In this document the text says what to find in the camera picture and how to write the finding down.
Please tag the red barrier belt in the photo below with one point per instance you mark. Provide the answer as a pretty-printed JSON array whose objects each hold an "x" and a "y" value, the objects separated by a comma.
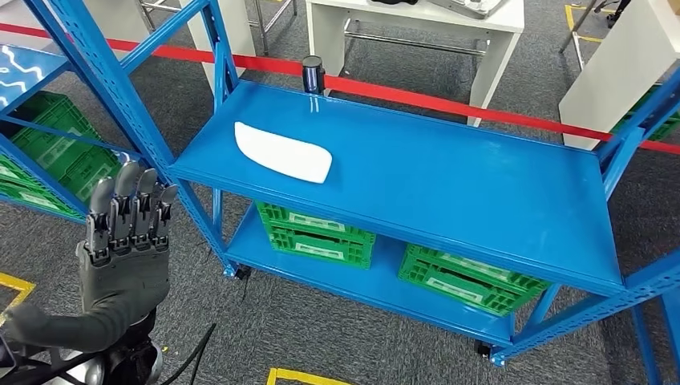
[
  {"x": 425, "y": 101},
  {"x": 265, "y": 62}
]

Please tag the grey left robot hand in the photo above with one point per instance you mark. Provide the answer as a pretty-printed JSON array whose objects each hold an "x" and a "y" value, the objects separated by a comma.
[{"x": 125, "y": 276}]

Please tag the black bag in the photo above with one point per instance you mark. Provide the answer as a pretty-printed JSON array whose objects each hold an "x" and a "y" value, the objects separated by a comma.
[{"x": 393, "y": 2}]

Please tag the steel stool frame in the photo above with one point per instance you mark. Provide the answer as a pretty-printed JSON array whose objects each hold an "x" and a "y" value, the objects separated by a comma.
[{"x": 576, "y": 42}]

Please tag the yellow floor tape square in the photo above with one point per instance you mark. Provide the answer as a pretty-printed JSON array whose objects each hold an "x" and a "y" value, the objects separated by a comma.
[
  {"x": 297, "y": 375},
  {"x": 18, "y": 282}
]

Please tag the white curved plastic part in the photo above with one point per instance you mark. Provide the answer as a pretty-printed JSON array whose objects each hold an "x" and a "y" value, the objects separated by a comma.
[{"x": 281, "y": 154}]

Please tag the black stanchion post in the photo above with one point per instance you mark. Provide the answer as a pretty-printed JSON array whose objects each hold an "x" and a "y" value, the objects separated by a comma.
[{"x": 313, "y": 74}]

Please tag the dark panel with pale rim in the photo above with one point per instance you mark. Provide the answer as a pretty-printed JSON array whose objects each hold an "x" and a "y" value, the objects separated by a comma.
[{"x": 6, "y": 353}]

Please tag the white panel table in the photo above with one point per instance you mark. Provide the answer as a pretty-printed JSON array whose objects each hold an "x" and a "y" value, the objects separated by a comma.
[{"x": 621, "y": 69}]

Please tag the white table with steel bar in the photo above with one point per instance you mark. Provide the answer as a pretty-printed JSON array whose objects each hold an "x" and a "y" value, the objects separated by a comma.
[{"x": 414, "y": 21}]

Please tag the grey metal tray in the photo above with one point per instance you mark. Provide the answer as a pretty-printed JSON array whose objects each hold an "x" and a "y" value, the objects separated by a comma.
[{"x": 467, "y": 8}]

